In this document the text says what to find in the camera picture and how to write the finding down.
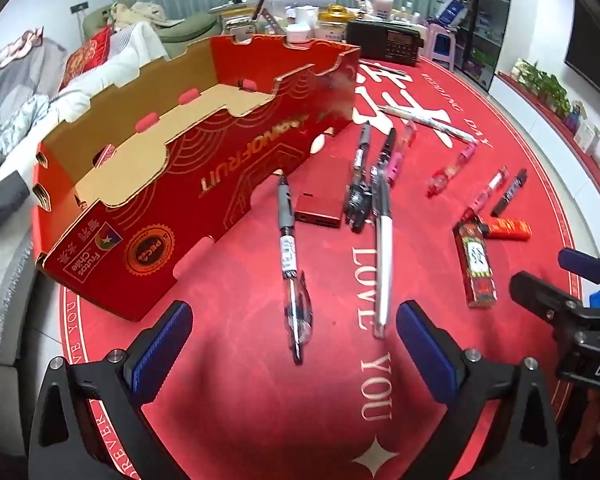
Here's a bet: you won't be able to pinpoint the short black pen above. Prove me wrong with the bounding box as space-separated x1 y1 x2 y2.
489 169 528 217

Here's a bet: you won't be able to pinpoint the pile of grey clothes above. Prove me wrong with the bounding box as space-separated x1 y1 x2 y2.
0 27 71 241

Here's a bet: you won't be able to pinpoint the black marker pen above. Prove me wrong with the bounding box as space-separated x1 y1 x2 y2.
355 126 398 233

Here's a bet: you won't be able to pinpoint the jar with gold lid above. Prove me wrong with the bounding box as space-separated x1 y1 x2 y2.
319 5 353 41

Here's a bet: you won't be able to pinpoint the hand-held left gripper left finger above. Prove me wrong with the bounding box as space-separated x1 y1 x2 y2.
27 300 195 480

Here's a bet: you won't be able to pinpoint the black radio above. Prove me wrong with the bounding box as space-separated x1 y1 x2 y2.
346 20 425 66

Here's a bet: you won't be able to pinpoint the red cardboard box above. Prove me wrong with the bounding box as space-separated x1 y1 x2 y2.
34 34 363 322

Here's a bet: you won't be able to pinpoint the red gold cigarette pack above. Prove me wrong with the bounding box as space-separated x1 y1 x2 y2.
452 221 498 309

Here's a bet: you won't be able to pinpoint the orange lighter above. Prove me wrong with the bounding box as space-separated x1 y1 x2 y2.
482 217 532 241

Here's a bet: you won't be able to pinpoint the red patterned cushion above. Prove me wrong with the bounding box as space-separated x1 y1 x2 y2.
60 29 116 91

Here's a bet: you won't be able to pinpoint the glass display cabinet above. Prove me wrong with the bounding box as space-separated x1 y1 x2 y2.
452 0 513 91

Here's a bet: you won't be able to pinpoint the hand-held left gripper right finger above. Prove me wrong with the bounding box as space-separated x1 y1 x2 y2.
396 300 563 480

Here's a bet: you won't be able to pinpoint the blue and white bag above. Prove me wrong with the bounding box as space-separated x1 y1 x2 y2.
435 0 468 28

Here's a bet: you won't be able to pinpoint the round red printed mat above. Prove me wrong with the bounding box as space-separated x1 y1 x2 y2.
60 55 586 480

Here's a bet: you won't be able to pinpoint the grey grip clear pen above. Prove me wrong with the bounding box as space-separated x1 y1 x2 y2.
344 121 373 233
276 172 312 366

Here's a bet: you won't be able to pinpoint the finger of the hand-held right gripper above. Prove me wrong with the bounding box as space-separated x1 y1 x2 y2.
557 247 600 286
509 270 588 341

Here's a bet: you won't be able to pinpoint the purple plastic stool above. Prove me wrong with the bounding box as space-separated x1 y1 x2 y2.
422 22 458 72

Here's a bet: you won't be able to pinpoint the black television screen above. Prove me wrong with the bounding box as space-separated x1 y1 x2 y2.
565 0 600 101

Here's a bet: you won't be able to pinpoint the green sofa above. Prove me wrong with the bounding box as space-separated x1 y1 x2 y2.
82 0 218 43

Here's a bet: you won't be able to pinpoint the red clear pen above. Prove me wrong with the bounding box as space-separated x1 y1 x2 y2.
462 166 511 218

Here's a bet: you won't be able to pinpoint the white barrel pen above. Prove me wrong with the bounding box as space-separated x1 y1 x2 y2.
370 170 395 340

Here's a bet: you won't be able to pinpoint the red rectangular case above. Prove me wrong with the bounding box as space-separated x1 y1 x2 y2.
294 155 351 231

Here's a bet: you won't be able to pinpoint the pink grip clear pen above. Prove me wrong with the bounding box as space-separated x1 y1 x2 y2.
385 121 418 188

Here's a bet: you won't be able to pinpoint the green potted plants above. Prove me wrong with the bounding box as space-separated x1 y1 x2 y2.
510 57 573 116

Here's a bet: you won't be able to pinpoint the red pen with pink grip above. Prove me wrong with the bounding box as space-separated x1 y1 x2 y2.
426 142 479 196

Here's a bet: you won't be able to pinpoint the white patterned pen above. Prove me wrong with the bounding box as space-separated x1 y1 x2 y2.
377 104 476 143

